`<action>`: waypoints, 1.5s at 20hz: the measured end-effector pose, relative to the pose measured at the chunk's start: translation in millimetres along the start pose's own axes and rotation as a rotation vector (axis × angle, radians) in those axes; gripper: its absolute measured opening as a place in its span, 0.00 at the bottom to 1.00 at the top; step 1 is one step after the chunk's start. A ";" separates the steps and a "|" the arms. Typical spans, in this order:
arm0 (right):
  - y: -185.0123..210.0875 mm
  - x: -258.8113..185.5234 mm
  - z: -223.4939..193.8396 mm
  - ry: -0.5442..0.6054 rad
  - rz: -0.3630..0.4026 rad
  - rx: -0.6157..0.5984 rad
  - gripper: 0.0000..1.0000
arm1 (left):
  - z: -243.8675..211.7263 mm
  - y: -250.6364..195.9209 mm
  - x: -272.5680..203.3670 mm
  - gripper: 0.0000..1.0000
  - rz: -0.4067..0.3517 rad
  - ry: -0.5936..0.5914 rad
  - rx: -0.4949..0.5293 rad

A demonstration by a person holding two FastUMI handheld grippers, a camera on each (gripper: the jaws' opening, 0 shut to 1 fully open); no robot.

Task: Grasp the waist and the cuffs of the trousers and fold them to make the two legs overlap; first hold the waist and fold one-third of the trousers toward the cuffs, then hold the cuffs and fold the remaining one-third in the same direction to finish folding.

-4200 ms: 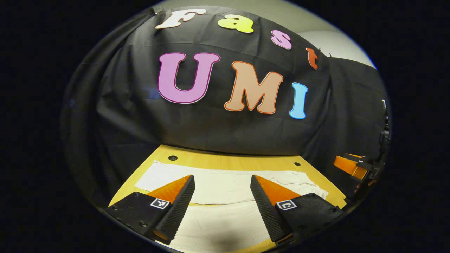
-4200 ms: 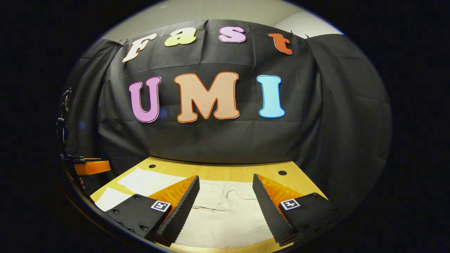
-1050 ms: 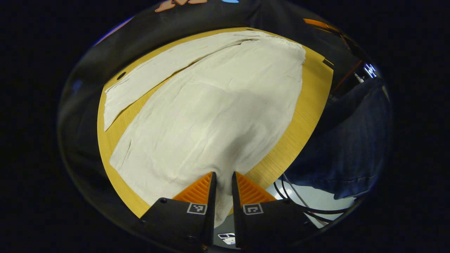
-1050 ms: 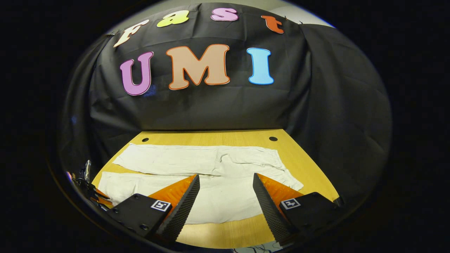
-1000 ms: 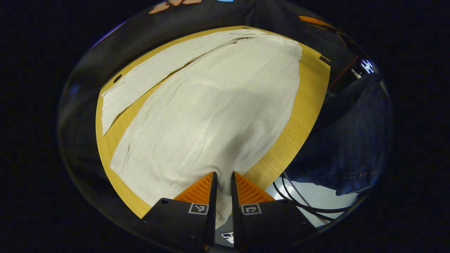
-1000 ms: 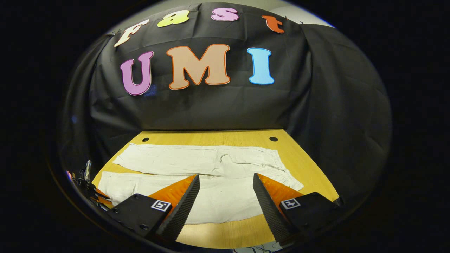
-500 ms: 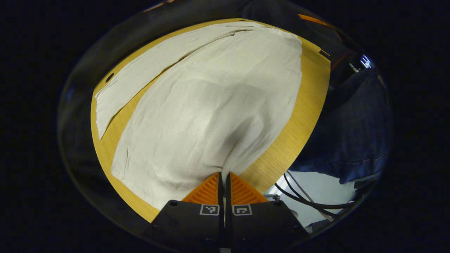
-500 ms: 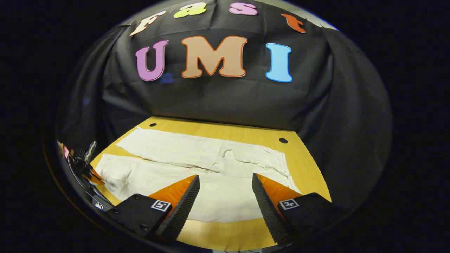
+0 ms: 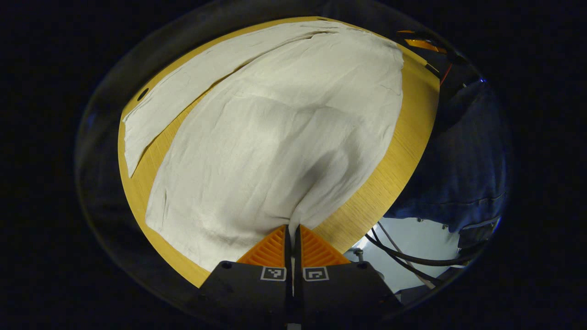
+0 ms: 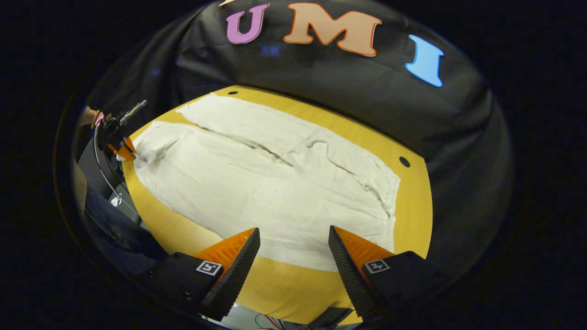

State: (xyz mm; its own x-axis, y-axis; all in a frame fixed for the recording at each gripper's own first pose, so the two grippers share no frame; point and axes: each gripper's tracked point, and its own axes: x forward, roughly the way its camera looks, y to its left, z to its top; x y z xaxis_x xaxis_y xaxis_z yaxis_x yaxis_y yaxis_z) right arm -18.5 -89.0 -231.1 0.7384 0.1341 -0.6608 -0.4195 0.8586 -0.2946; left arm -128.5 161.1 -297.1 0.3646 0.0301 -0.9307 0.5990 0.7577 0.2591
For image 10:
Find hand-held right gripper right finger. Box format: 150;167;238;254
328;225;452;321

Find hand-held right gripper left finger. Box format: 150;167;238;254
138;228;261;321

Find cream white jeans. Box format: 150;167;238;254
122;93;401;273

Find person's dark blue trousers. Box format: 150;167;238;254
84;183;169;278

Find black backdrop cloth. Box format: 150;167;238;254
69;0;514;280

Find thin black cable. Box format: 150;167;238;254
93;131;140;217

